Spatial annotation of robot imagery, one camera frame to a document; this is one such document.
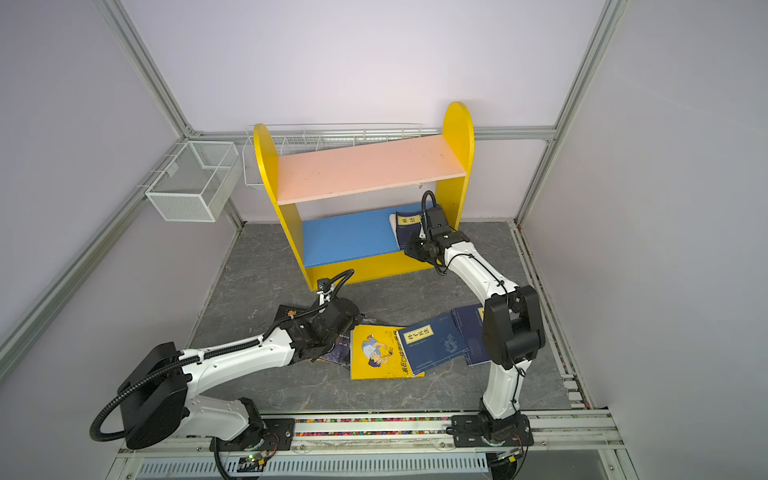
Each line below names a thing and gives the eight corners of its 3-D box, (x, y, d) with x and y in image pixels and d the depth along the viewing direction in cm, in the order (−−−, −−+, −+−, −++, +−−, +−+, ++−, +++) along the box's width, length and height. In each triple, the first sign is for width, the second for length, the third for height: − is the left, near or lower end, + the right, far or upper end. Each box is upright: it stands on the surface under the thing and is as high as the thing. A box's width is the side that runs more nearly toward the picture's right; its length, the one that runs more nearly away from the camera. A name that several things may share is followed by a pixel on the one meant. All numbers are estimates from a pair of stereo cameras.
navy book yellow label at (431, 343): (413, 374, 85) (413, 369, 82) (398, 336, 92) (398, 330, 89) (466, 353, 89) (469, 348, 85) (448, 318, 96) (450, 312, 93)
